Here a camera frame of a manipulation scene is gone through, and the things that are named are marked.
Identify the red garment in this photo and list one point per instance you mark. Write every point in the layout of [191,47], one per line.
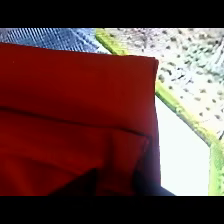
[73,100]

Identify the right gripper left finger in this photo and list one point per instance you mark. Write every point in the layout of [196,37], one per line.
[80,186]

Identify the blue-grey garment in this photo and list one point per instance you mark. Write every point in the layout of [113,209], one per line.
[50,38]

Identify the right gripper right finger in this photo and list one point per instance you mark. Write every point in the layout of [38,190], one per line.
[148,185]

